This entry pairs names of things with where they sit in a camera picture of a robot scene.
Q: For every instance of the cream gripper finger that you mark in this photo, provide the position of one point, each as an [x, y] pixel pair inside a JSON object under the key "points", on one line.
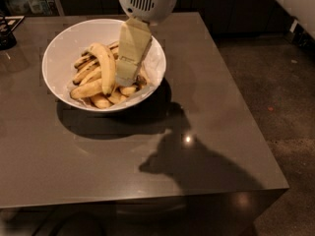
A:
{"points": [[134, 41]]}

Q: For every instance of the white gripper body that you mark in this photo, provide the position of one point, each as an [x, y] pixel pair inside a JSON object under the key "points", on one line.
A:
{"points": [[148, 1]]}

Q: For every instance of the large top yellow banana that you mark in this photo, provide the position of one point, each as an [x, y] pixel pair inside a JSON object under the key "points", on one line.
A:
{"points": [[107, 64]]}

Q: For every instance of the front left yellow banana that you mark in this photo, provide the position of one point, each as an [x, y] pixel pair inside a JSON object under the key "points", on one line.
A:
{"points": [[86, 90]]}

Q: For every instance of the white ceramic bowl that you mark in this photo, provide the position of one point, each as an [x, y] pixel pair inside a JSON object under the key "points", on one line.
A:
{"points": [[62, 52]]}

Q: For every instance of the bunch of yellow bananas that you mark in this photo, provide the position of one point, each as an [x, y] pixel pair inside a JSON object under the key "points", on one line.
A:
{"points": [[88, 70]]}

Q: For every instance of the bottles on back shelf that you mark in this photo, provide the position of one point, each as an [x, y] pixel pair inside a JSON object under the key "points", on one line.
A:
{"points": [[30, 7]]}

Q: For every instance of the black object at left edge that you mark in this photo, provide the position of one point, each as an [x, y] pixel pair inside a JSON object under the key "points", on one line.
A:
{"points": [[7, 39]]}

